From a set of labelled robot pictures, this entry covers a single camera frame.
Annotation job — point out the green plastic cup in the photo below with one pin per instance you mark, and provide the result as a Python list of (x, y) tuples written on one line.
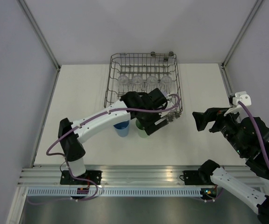
[(140, 129)]

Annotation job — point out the aluminium frame post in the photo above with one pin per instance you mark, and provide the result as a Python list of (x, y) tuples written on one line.
[(250, 17), (38, 32)]

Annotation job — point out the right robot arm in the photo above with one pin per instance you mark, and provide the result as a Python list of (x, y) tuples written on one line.
[(250, 140)]

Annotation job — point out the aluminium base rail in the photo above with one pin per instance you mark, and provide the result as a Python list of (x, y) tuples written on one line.
[(112, 176)]

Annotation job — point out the grey wire dish rack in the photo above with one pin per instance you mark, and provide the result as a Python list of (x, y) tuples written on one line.
[(145, 65)]

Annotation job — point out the blue plastic cup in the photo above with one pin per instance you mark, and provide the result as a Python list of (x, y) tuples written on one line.
[(122, 128)]

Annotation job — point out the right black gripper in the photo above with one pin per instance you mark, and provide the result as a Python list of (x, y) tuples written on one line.
[(201, 118)]

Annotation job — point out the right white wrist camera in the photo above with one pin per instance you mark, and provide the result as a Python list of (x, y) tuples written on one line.
[(236, 99)]

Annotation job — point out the left aluminium frame post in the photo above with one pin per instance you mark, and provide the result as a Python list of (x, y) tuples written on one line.
[(38, 32)]

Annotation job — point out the clear glass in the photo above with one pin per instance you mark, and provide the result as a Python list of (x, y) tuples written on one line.
[(152, 82), (137, 82), (166, 82), (123, 80)]

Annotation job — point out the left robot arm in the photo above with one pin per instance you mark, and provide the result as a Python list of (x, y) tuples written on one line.
[(72, 135)]

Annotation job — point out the clear glass far right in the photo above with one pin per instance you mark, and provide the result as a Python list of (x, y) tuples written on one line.
[(166, 82)]

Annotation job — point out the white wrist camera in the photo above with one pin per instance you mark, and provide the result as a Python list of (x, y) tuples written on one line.
[(173, 101), (236, 99)]

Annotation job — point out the right aluminium frame post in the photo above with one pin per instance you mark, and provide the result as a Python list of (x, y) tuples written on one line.
[(250, 17)]

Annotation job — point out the clear glass far left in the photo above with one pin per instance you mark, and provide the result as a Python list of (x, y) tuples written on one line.
[(123, 80)]

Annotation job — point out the white slotted cable duct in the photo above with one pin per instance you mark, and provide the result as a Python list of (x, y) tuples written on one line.
[(132, 192)]

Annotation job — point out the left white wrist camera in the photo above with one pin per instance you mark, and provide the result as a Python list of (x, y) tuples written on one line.
[(173, 101)]

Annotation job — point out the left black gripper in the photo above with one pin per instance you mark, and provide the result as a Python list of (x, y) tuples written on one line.
[(150, 127)]

